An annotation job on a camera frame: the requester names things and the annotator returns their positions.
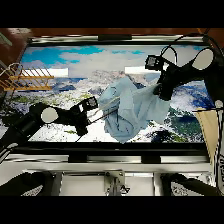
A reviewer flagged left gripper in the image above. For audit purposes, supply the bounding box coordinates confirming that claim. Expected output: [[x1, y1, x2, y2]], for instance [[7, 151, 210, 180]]
[[73, 109, 91, 137]]

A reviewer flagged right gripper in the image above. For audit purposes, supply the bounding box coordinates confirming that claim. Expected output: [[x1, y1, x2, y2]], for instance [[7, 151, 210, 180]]
[[154, 76, 175, 102]]

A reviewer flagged light blue shirt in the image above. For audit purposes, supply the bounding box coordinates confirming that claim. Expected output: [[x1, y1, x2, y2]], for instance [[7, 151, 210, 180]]
[[98, 76, 172, 145]]

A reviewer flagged brown clothes hanger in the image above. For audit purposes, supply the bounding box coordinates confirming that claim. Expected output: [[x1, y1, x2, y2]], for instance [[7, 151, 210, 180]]
[[0, 78, 54, 93], [0, 62, 55, 81]]

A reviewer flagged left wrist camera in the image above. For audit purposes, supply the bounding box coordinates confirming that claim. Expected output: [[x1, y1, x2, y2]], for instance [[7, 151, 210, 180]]
[[78, 96, 100, 113]]

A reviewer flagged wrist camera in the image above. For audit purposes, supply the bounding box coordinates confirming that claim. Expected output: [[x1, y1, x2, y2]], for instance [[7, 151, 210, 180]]
[[78, 96, 100, 113], [144, 54, 165, 72]]

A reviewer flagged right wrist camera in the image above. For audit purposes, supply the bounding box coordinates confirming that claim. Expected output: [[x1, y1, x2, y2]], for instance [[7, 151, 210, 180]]
[[144, 54, 165, 72]]

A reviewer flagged silver frame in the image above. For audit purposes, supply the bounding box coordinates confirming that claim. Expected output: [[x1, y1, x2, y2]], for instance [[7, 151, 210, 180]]
[[0, 153, 224, 197]]

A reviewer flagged black cable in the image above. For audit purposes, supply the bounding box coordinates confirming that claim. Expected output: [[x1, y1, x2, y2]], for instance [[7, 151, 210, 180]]
[[160, 30, 214, 65]]

